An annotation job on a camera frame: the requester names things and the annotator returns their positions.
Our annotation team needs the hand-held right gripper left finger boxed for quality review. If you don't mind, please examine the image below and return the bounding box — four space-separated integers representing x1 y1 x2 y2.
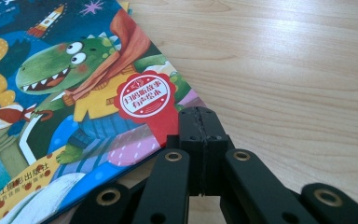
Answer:
166 106 205 197

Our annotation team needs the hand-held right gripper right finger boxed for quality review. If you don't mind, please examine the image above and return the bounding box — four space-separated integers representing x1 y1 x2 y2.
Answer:
203 107 235 197

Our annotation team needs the dark blue dinosaur picture book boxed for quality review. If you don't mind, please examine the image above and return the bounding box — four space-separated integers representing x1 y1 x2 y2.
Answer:
0 0 207 224

